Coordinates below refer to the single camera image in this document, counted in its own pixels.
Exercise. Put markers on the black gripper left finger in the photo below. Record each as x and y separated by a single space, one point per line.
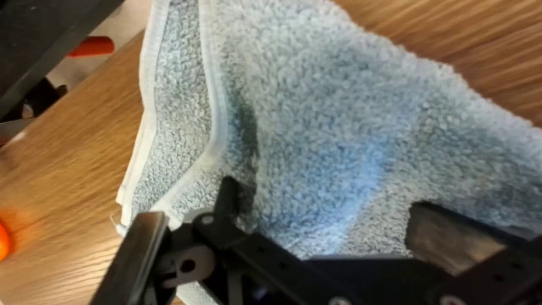
135 255

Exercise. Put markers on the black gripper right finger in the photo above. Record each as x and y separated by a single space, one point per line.
450 239

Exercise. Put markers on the light blue terry towel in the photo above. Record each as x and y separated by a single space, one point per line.
339 112

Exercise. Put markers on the orange carrot toy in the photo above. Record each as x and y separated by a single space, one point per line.
3 241

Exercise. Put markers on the black equipment with orange part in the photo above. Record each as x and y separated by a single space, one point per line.
34 34

